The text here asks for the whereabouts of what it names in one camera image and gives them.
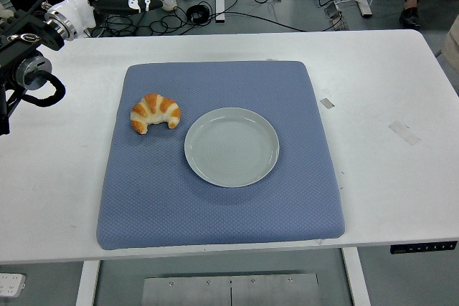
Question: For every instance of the croissant bread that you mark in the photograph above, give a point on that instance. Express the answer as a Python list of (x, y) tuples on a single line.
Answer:
[(156, 107)]

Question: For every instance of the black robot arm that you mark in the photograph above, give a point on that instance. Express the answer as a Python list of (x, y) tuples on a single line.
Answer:
[(21, 44)]

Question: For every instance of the pale grey round plate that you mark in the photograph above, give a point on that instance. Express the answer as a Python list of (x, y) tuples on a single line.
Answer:
[(231, 146)]

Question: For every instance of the grey foot pedal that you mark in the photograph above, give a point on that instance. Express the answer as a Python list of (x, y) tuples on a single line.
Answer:
[(335, 14)]

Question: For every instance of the blue quilted mat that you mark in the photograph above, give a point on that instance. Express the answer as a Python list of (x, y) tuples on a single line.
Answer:
[(222, 213)]

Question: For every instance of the small grey tape piece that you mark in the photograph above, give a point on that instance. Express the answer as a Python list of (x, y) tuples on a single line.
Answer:
[(327, 103)]

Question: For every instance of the white table leg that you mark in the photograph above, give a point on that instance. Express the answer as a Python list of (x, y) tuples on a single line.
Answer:
[(356, 277), (87, 284)]

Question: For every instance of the white power strip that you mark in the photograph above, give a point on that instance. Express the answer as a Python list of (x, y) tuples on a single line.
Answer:
[(10, 284)]

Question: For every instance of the large grey tape piece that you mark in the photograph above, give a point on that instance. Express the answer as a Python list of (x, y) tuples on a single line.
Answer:
[(404, 133)]

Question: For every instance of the beige cloth object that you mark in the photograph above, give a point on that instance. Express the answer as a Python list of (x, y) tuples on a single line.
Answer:
[(452, 44)]

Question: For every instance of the black desk control panel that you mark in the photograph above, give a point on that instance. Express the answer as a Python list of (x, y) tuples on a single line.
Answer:
[(423, 248)]

